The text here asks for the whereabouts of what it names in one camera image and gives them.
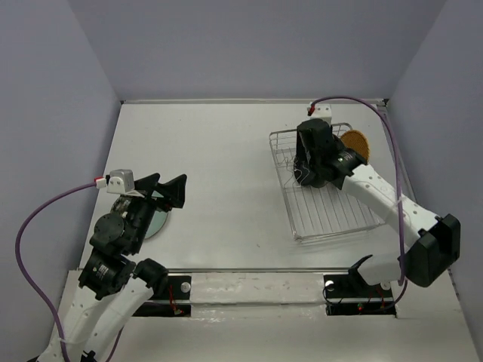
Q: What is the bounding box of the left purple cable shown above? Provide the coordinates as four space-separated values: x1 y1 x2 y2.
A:
14 176 122 361

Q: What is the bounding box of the light green floral plate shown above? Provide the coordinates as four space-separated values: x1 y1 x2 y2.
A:
110 195 168 239

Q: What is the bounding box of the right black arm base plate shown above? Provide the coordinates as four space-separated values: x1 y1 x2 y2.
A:
322 274 397 316

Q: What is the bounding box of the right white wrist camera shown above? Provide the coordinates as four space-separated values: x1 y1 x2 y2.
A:
307 103 332 124

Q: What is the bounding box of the black round plate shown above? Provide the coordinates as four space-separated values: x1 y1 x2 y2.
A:
293 151 328 188

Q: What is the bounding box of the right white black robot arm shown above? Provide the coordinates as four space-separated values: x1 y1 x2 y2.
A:
133 120 437 296

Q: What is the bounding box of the purple cable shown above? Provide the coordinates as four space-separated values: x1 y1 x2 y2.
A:
14 176 122 361
309 96 408 310

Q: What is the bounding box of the round woven wicker plate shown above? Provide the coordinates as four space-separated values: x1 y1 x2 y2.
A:
340 130 370 163

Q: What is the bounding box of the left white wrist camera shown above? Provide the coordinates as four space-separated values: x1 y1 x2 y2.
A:
106 169 135 195

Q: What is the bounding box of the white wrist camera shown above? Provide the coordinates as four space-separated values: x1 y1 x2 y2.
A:
307 103 332 124
106 169 135 195

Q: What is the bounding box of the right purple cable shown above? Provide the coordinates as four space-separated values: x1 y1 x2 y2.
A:
309 96 408 310

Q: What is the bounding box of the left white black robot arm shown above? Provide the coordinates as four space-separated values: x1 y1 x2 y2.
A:
24 169 187 361

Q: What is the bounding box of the metal wire dish rack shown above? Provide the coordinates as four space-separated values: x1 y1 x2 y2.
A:
269 129 383 237

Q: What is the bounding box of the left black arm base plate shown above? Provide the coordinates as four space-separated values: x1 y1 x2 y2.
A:
133 274 192 318

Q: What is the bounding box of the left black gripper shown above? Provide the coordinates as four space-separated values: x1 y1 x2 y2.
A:
128 171 189 252

